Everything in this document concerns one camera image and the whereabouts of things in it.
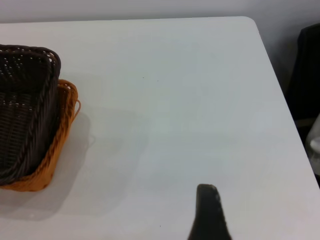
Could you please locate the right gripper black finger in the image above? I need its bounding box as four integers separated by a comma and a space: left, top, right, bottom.
187, 183, 232, 240

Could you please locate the orange-brown wicker basket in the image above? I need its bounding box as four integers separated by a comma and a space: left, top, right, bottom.
0, 79, 82, 193

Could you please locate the dark brown wicker basket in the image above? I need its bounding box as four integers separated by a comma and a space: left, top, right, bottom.
0, 44, 62, 186

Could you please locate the white grey rounded object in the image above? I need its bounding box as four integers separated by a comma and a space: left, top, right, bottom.
305, 122, 320, 176

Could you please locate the black chair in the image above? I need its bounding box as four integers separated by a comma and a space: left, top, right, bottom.
287, 23, 320, 126

